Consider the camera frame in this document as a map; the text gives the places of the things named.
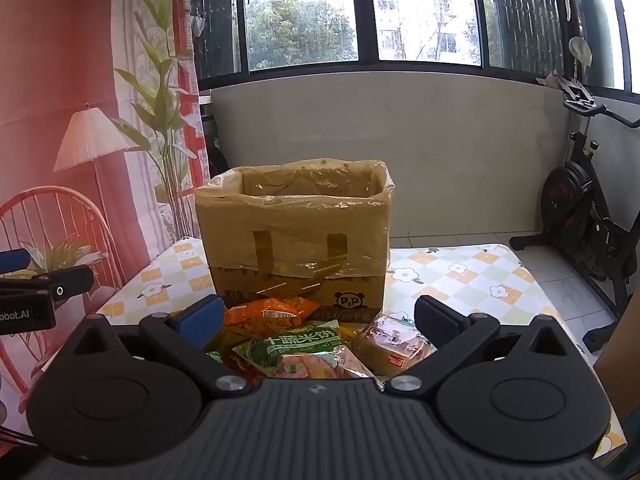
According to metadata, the brown cardboard box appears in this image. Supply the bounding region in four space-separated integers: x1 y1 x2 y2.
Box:
194 160 396 323

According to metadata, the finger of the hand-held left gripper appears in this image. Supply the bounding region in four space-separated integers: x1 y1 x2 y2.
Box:
0 266 95 304
0 248 32 277

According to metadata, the brown cardboard sheet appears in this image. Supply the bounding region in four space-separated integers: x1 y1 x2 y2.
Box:
592 300 640 413

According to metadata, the green snack packet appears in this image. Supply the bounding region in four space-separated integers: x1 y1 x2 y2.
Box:
232 321 381 387

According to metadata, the yellow plastic bag liner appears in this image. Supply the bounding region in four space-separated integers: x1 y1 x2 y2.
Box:
194 160 396 282

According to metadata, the black cable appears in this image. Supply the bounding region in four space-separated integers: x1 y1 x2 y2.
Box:
0 425 40 449

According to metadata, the black window frame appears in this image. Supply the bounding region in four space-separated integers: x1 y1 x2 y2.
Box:
190 0 640 95

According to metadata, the green tree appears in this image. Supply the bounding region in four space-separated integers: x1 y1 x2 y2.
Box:
247 0 358 71

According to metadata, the black exercise bike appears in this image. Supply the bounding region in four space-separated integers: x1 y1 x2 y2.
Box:
510 72 640 356

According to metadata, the white appliance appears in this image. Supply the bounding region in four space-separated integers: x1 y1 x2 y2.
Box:
198 90 217 138

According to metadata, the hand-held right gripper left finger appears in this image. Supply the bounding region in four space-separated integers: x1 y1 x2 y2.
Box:
67 294 252 397

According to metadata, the white apartment building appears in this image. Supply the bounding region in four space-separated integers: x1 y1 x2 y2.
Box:
372 0 482 64

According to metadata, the white hanging object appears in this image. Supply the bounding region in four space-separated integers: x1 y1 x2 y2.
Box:
569 36 594 82

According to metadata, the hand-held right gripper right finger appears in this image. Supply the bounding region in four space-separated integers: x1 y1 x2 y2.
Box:
388 294 576 396

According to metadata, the checkered flower tablecloth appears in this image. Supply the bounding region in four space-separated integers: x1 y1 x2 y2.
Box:
95 237 628 461

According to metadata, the printed wall cloth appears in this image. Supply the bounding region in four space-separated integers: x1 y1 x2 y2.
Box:
0 0 211 436

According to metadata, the black round wheel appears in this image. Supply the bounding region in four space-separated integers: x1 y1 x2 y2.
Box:
204 132 231 183

